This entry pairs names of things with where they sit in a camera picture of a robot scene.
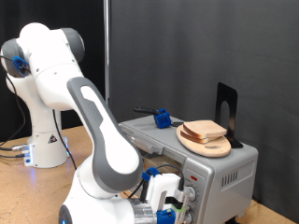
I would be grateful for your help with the metal spatula with blue block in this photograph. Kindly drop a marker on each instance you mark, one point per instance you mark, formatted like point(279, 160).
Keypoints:
point(162, 119)

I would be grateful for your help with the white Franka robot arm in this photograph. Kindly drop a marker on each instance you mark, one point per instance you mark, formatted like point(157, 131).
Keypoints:
point(102, 149)

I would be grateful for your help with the silver oven knob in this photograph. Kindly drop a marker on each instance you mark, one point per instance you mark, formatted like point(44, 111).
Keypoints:
point(191, 193)
point(188, 217)

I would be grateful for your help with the silver toaster oven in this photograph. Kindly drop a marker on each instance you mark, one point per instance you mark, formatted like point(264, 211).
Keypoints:
point(224, 174)

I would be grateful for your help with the round wooden cutting board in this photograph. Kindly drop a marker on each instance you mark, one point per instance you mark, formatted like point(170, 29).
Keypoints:
point(215, 150)

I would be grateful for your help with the black metal bookend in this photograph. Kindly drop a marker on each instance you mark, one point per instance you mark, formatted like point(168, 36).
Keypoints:
point(224, 96)

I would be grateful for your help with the silver metal pole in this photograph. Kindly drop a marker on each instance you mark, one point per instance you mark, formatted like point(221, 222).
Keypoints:
point(106, 46)

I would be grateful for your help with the dark grey backdrop curtain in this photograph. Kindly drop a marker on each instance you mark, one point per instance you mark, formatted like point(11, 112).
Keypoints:
point(218, 46)

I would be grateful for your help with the black backdrop curtain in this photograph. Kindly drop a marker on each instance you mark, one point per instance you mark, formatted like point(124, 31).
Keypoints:
point(93, 31)

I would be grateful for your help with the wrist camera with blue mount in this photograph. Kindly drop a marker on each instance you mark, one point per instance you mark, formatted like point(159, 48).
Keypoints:
point(165, 189)

